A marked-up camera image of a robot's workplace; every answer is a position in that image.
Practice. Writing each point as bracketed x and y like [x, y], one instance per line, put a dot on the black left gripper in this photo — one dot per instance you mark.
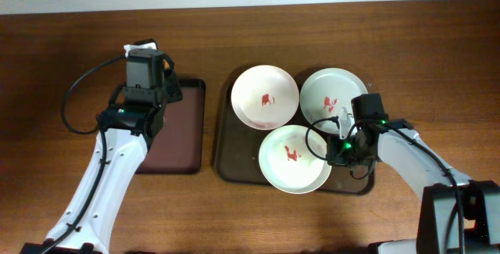
[176, 92]

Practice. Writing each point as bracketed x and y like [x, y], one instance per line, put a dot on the pale green stained plate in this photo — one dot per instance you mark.
[325, 92]

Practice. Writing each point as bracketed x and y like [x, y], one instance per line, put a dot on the cream plate with red stain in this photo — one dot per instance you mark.
[291, 159]

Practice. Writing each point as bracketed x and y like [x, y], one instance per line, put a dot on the pink plate with red stain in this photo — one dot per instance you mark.
[264, 97]

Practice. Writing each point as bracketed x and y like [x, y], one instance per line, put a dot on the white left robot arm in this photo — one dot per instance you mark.
[125, 133]

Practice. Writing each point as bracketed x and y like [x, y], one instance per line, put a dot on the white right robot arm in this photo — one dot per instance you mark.
[457, 213]

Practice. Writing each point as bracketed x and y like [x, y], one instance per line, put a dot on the small black water tray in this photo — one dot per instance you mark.
[177, 148]

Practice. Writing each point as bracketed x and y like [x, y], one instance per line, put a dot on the large brown serving tray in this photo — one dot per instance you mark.
[235, 157]

